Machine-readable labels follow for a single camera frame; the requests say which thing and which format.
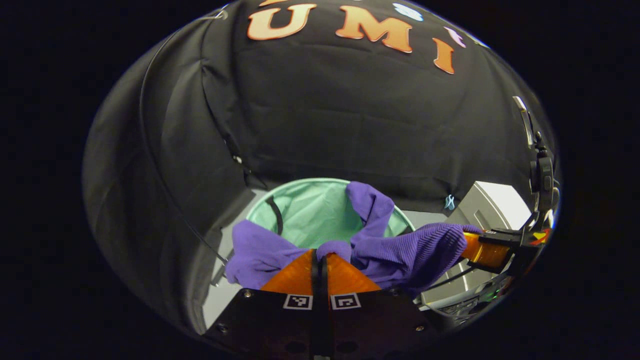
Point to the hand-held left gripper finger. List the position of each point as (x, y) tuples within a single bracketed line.
[(326, 320), (316, 320)]

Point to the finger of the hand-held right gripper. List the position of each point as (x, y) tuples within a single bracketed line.
[(485, 250)]

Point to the purple ribbed jacket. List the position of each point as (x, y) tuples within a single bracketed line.
[(410, 255)]

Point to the green laundry hamper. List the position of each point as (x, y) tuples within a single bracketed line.
[(315, 210)]

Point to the white box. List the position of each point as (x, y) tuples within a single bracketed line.
[(495, 200)]

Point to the small light blue tie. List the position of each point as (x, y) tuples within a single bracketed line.
[(450, 202)]

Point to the black backdrop cloth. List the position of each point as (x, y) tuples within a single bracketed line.
[(350, 110)]

